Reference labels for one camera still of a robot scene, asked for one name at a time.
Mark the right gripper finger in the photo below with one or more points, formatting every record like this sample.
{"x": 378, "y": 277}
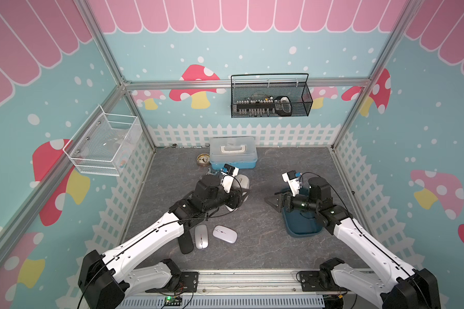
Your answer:
{"x": 283, "y": 191}
{"x": 276, "y": 202}

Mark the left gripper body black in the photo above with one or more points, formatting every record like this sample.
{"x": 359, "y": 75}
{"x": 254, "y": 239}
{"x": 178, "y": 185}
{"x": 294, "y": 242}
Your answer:
{"x": 231, "y": 199}

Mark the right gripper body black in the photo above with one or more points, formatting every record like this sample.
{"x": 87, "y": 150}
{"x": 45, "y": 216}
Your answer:
{"x": 301, "y": 202}

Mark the white mouse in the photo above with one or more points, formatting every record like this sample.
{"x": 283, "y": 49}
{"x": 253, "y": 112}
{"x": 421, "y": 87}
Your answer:
{"x": 225, "y": 234}
{"x": 242, "y": 183}

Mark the silver mouse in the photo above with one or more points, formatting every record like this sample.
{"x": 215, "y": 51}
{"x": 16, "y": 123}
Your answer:
{"x": 201, "y": 237}

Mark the black mouse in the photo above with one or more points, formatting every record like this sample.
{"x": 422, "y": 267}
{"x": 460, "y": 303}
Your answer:
{"x": 185, "y": 242}

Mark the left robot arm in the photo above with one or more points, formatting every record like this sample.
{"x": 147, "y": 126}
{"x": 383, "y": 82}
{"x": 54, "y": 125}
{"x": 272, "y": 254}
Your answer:
{"x": 106, "y": 279}

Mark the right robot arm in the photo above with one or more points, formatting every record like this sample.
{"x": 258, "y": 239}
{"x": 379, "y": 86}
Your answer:
{"x": 395, "y": 283}

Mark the teal storage box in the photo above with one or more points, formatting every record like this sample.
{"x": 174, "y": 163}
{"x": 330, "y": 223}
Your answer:
{"x": 303, "y": 224}

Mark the blue box clear lid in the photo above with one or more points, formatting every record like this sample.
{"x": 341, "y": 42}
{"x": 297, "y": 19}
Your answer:
{"x": 239, "y": 151}

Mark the socket set in basket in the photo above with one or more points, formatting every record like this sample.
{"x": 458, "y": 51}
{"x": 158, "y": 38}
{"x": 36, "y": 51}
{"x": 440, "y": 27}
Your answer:
{"x": 267, "y": 107}

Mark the green led circuit board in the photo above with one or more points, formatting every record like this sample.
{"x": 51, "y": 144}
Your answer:
{"x": 172, "y": 301}

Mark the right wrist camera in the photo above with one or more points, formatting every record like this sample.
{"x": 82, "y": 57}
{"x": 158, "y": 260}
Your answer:
{"x": 292, "y": 178}

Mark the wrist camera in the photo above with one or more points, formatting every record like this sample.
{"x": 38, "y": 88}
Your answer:
{"x": 292, "y": 178}
{"x": 228, "y": 176}

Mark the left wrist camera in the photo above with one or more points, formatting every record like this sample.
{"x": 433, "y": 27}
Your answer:
{"x": 228, "y": 176}

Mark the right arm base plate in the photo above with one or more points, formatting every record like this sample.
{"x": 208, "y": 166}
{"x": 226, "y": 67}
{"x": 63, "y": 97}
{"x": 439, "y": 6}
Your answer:
{"x": 314, "y": 281}

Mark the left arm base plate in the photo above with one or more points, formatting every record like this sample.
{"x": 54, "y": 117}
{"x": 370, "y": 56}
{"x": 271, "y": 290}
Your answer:
{"x": 185, "y": 281}

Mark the black wire basket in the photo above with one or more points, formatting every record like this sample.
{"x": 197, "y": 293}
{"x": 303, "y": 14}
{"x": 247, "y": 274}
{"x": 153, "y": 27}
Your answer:
{"x": 270, "y": 95}

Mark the white wire basket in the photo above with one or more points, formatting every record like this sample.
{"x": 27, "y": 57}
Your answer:
{"x": 104, "y": 146}

